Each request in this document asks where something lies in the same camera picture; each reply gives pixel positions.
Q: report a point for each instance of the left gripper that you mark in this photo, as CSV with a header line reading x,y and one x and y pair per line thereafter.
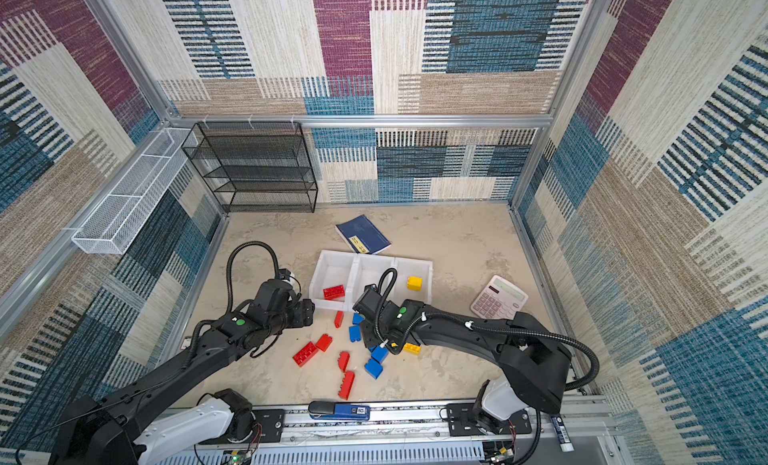
x,y
304,312

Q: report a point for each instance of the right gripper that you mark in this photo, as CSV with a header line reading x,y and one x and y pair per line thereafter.
x,y
368,335

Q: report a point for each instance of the small red lego beside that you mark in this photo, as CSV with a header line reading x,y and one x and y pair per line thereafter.
x,y
338,319

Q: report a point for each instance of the red lego brick top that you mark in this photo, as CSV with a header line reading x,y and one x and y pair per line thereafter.
x,y
333,293

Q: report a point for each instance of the yellow lego brick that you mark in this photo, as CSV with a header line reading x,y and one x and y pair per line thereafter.
x,y
414,283

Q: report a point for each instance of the long red lego brick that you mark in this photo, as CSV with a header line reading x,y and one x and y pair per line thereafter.
x,y
307,352

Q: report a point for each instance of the small red lego brick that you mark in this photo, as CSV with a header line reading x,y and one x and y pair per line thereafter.
x,y
324,342

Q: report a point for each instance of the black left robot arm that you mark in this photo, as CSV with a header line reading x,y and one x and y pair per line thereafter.
x,y
106,431

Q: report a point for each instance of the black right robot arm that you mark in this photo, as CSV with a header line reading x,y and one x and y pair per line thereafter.
x,y
538,366

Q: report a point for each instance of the blue lego brick left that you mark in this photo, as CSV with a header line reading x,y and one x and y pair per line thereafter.
x,y
355,334

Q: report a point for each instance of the blue lego brick lower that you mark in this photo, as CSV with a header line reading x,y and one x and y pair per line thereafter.
x,y
379,354

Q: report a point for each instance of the yellow lego open underside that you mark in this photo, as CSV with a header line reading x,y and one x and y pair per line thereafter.
x,y
412,349

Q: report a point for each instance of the blue lego brick bottom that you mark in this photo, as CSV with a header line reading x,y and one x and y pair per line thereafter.
x,y
373,368

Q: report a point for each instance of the white three-compartment bin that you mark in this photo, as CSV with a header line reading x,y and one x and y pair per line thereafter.
x,y
355,271

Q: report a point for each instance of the red stepped lego brick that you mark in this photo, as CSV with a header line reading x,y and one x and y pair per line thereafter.
x,y
346,385

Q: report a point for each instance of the blue notebook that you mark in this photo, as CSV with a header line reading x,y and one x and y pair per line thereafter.
x,y
362,236

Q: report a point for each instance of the pink calculator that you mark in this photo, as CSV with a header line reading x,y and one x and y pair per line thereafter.
x,y
499,299

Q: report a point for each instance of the aluminium rail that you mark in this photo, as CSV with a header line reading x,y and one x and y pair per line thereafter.
x,y
398,422

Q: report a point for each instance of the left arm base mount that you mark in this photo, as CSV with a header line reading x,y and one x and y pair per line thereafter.
x,y
264,426

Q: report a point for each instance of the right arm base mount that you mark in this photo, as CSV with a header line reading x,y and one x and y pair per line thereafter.
x,y
465,419

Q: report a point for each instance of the black wire shelf rack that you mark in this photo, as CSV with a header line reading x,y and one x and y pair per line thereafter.
x,y
254,166

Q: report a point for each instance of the white wire mesh basket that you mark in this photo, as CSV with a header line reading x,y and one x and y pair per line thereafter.
x,y
119,217

